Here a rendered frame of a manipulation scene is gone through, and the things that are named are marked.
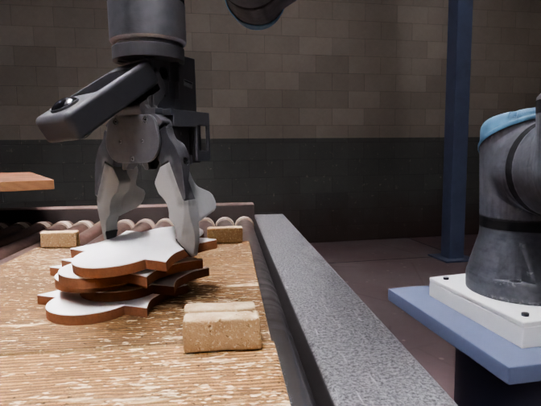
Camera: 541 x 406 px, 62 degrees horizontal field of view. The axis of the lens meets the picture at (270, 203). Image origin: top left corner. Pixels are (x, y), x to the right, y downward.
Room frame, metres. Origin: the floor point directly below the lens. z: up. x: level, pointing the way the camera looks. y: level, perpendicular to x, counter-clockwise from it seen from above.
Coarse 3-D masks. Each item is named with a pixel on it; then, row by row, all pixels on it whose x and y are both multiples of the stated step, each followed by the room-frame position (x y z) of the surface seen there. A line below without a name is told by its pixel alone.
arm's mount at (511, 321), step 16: (432, 288) 0.64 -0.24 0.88; (448, 288) 0.60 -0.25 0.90; (464, 288) 0.59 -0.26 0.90; (448, 304) 0.60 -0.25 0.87; (464, 304) 0.57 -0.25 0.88; (480, 304) 0.53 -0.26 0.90; (496, 304) 0.52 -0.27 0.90; (512, 304) 0.52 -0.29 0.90; (480, 320) 0.53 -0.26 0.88; (496, 320) 0.51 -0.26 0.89; (512, 320) 0.48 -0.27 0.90; (528, 320) 0.47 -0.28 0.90; (512, 336) 0.48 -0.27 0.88; (528, 336) 0.47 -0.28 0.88
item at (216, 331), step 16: (192, 320) 0.32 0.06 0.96; (208, 320) 0.32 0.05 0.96; (224, 320) 0.32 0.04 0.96; (240, 320) 0.32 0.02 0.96; (256, 320) 0.33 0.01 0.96; (192, 336) 0.32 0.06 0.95; (208, 336) 0.32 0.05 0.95; (224, 336) 0.32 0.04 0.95; (240, 336) 0.32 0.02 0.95; (256, 336) 0.32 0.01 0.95; (192, 352) 0.32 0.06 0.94
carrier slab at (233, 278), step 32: (32, 256) 0.65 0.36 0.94; (64, 256) 0.65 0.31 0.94; (224, 256) 0.64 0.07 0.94; (0, 288) 0.49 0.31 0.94; (32, 288) 0.49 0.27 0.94; (192, 288) 0.48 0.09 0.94; (224, 288) 0.48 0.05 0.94; (256, 288) 0.48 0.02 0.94; (0, 320) 0.40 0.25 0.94; (32, 320) 0.39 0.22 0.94; (128, 320) 0.39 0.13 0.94; (160, 320) 0.39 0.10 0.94; (0, 352) 0.33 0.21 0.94; (32, 352) 0.33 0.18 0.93
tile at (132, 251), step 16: (112, 240) 0.47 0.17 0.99; (128, 240) 0.46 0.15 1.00; (144, 240) 0.46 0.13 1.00; (160, 240) 0.46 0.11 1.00; (208, 240) 0.45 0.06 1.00; (80, 256) 0.42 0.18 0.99; (96, 256) 0.41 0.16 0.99; (112, 256) 0.41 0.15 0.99; (128, 256) 0.41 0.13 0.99; (144, 256) 0.40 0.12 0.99; (160, 256) 0.40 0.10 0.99; (176, 256) 0.41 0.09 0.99; (80, 272) 0.39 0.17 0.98; (96, 272) 0.38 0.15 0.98; (112, 272) 0.38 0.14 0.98; (128, 272) 0.39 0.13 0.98
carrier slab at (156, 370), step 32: (64, 352) 0.33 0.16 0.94; (96, 352) 0.33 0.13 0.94; (128, 352) 0.32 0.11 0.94; (160, 352) 0.32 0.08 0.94; (224, 352) 0.32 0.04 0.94; (256, 352) 0.32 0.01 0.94; (0, 384) 0.28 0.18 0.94; (32, 384) 0.28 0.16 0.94; (64, 384) 0.28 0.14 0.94; (96, 384) 0.28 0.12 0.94; (128, 384) 0.28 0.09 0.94; (160, 384) 0.28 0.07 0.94; (192, 384) 0.28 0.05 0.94; (224, 384) 0.28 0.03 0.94; (256, 384) 0.27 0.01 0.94
